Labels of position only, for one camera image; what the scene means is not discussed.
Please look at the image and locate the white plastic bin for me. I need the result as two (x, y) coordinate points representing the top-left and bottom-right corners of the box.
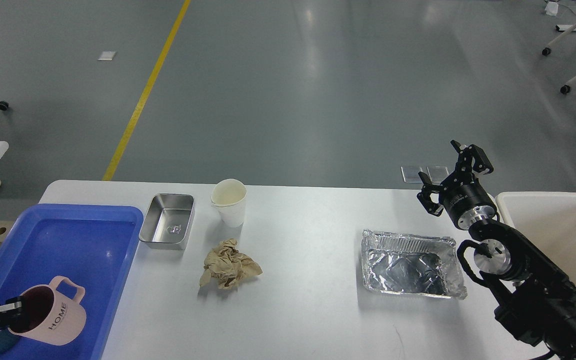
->
(495, 191), (576, 284)

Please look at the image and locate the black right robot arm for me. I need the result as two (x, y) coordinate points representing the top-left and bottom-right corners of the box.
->
(417, 140), (576, 360)

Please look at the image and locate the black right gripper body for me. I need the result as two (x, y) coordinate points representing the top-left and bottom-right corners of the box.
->
(439, 178), (498, 231)

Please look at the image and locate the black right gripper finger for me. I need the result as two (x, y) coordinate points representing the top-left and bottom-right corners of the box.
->
(450, 140), (494, 182)
(416, 171), (444, 217)

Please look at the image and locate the clear floor plate left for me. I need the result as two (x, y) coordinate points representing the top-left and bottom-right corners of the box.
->
(400, 165), (424, 183)

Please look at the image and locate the aluminium foil tray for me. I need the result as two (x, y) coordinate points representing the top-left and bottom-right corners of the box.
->
(359, 228), (467, 300)

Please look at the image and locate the clear floor plate right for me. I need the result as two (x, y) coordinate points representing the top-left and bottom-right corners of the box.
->
(426, 165), (450, 183)

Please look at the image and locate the blue plastic tray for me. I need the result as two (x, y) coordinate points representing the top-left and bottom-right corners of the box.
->
(0, 203), (144, 360)

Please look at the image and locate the white paper cup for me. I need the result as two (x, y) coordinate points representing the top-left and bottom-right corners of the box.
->
(210, 178), (247, 228)

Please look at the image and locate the pink mug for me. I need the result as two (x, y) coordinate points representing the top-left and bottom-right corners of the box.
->
(8, 275), (87, 346)

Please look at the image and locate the crumpled brown paper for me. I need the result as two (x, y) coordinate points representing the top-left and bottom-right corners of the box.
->
(198, 238), (263, 290)

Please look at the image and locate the stainless steel rectangular container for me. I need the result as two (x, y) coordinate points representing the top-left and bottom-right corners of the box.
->
(139, 193), (195, 251)

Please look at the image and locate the clear floor plate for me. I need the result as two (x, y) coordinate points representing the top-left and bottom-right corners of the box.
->
(426, 165), (450, 183)
(400, 165), (424, 183)

